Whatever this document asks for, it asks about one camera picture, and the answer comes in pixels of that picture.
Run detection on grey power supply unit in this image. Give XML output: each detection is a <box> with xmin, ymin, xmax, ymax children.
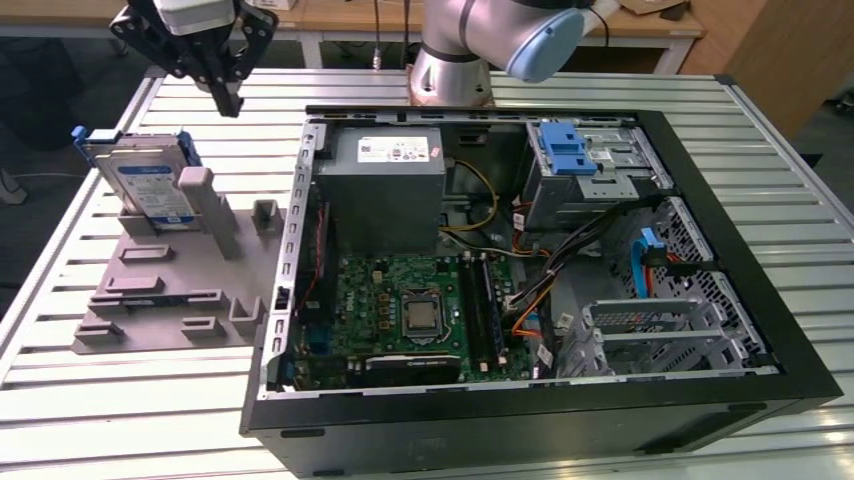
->
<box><xmin>312</xmin><ymin>124</ymin><xmax>448</xmax><ymax>256</ymax></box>

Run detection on blue data wire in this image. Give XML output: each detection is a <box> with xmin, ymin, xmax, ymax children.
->
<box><xmin>629</xmin><ymin>227</ymin><xmax>668</xmax><ymax>301</ymax></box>

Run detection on green motherboard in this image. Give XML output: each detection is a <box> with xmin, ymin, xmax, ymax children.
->
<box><xmin>285</xmin><ymin>252</ymin><xmax>535</xmax><ymax>391</ymax></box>

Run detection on wooden cabinet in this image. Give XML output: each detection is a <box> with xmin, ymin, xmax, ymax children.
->
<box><xmin>679</xmin><ymin>0</ymin><xmax>854</xmax><ymax>141</ymax></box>

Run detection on metal disk bay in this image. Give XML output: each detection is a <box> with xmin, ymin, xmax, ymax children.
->
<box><xmin>552</xmin><ymin>297</ymin><xmax>768</xmax><ymax>379</ymax></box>

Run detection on hard disk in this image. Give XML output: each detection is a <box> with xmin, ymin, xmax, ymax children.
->
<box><xmin>69</xmin><ymin>125</ymin><xmax>205</xmax><ymax>234</ymax></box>

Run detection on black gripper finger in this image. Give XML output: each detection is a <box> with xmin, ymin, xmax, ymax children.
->
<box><xmin>213</xmin><ymin>0</ymin><xmax>281</xmax><ymax>119</ymax></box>
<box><xmin>109</xmin><ymin>0</ymin><xmax>225</xmax><ymax>116</ymax></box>

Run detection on black wire bundle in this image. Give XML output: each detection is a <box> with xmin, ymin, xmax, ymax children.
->
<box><xmin>505</xmin><ymin>197</ymin><xmax>661</xmax><ymax>311</ymax></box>

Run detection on black open PC case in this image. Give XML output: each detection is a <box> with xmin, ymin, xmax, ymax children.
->
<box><xmin>237</xmin><ymin>103</ymin><xmax>843</xmax><ymax>477</ymax></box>

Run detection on silver CPU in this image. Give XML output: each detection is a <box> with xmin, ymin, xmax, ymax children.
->
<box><xmin>402</xmin><ymin>299</ymin><xmax>441</xmax><ymax>331</ymax></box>

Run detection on black graphics card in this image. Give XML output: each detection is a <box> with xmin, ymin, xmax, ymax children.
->
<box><xmin>345</xmin><ymin>352</ymin><xmax>462</xmax><ymax>387</ymax></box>

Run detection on metal optical drive cage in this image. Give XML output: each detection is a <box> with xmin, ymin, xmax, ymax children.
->
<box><xmin>519</xmin><ymin>119</ymin><xmax>672</xmax><ymax>231</ymax></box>

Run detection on grey stand foot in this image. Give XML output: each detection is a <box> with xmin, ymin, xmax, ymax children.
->
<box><xmin>0</xmin><ymin>169</ymin><xmax>27</xmax><ymax>204</ymax></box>

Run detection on CPU socket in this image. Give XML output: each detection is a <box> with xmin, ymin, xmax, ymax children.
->
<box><xmin>396</xmin><ymin>287</ymin><xmax>449</xmax><ymax>346</ymax></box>

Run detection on brown cardboard piece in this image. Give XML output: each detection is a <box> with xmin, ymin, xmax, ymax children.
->
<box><xmin>616</xmin><ymin>0</ymin><xmax>689</xmax><ymax>21</ymax></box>

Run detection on orange red wires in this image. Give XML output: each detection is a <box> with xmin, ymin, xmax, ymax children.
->
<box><xmin>509</xmin><ymin>282</ymin><xmax>559</xmax><ymax>339</ymax></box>

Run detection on grey parts rack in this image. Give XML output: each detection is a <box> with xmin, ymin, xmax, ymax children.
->
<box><xmin>69</xmin><ymin>167</ymin><xmax>292</xmax><ymax>354</ymax></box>

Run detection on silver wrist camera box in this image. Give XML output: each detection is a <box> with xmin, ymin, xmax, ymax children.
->
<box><xmin>153</xmin><ymin>0</ymin><xmax>240</xmax><ymax>36</ymax></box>

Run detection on blue plastic cage latch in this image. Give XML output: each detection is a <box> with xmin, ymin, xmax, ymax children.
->
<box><xmin>540</xmin><ymin>122</ymin><xmax>601</xmax><ymax>176</ymax></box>

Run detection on black power wire connector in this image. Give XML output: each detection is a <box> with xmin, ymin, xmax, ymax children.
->
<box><xmin>643</xmin><ymin>249</ymin><xmax>725</xmax><ymax>275</ymax></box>

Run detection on RAM stick in slot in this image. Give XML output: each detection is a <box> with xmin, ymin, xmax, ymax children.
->
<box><xmin>477</xmin><ymin>257</ymin><xmax>506</xmax><ymax>364</ymax></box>

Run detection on yellow wires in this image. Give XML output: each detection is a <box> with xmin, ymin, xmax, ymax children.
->
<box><xmin>438</xmin><ymin>158</ymin><xmax>500</xmax><ymax>234</ymax></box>

